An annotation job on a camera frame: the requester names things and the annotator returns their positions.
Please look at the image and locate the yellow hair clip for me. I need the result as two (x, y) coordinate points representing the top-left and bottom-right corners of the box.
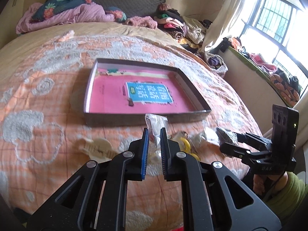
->
(180, 137), (200, 161)

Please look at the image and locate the silver foil packet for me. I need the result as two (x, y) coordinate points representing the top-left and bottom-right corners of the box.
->
(191, 131), (207, 149)

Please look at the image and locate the cream hair claw clip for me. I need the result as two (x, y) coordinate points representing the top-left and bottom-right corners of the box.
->
(79, 138), (119, 163)

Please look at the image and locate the clear bag with dark jewelry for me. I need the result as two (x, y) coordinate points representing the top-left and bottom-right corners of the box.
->
(215, 127), (238, 146)

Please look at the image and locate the person's right hand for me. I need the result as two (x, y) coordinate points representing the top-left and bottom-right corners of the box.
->
(253, 172), (288, 196)

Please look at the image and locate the shallow brown cardboard box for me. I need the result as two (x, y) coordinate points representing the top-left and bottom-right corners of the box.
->
(84, 59), (211, 127)

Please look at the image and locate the basket of clothes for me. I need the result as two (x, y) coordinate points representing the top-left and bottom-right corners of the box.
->
(204, 52), (228, 78)

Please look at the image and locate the barred window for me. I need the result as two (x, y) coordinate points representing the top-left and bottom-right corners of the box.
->
(239, 0), (307, 90)

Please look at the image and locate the orange and white quilt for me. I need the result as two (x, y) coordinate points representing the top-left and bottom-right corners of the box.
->
(0, 34), (264, 231)

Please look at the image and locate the pile of clothes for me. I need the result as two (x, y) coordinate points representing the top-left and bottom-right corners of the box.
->
(153, 3), (212, 54)

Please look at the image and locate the cream curtain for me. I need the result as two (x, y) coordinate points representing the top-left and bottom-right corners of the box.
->
(198, 0), (245, 53)

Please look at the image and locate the dusty pink fuzzy garment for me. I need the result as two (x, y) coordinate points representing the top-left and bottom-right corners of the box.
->
(124, 16), (158, 29)

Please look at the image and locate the pink crumpled blanket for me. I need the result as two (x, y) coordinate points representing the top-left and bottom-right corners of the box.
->
(15, 2), (115, 34)

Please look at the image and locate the dark floral pillow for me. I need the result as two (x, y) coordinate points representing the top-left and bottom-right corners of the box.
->
(32, 0), (92, 22)

